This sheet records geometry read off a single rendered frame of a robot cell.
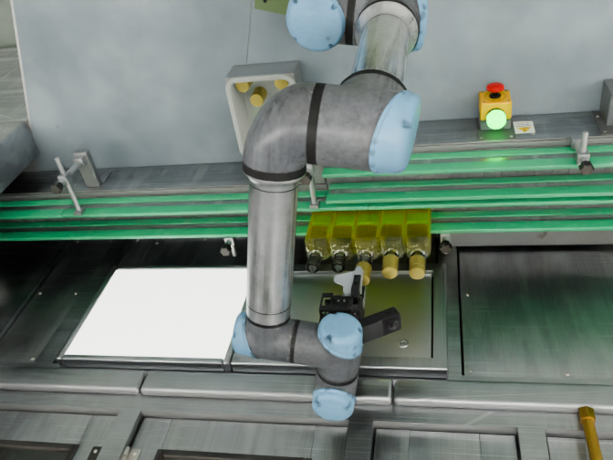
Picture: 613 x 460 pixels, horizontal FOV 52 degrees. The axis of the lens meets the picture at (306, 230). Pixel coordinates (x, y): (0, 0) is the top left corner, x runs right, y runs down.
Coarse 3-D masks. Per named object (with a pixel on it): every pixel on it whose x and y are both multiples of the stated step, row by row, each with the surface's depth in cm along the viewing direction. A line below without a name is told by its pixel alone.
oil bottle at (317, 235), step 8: (312, 216) 153; (320, 216) 153; (328, 216) 152; (312, 224) 151; (320, 224) 150; (328, 224) 150; (312, 232) 148; (320, 232) 147; (328, 232) 147; (312, 240) 145; (320, 240) 145; (328, 240) 146; (312, 248) 145; (320, 248) 144; (328, 248) 146; (328, 256) 147
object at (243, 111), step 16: (240, 80) 150; (256, 80) 149; (272, 80) 156; (288, 80) 148; (240, 96) 158; (272, 96) 159; (240, 112) 158; (256, 112) 162; (240, 128) 159; (240, 144) 160
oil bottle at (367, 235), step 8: (368, 208) 153; (360, 216) 150; (368, 216) 150; (376, 216) 149; (360, 224) 148; (368, 224) 147; (376, 224) 147; (360, 232) 145; (368, 232) 145; (376, 232) 144; (360, 240) 143; (368, 240) 142; (376, 240) 142; (360, 248) 142; (368, 248) 142; (376, 248) 142; (376, 256) 144
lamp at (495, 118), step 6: (486, 114) 146; (492, 114) 144; (498, 114) 143; (504, 114) 144; (486, 120) 146; (492, 120) 144; (498, 120) 144; (504, 120) 144; (492, 126) 145; (498, 126) 145
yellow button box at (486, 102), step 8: (480, 96) 148; (488, 96) 148; (496, 96) 146; (504, 96) 146; (480, 104) 146; (488, 104) 145; (496, 104) 145; (504, 104) 144; (480, 112) 147; (480, 120) 148; (480, 128) 149; (488, 128) 148; (504, 128) 148
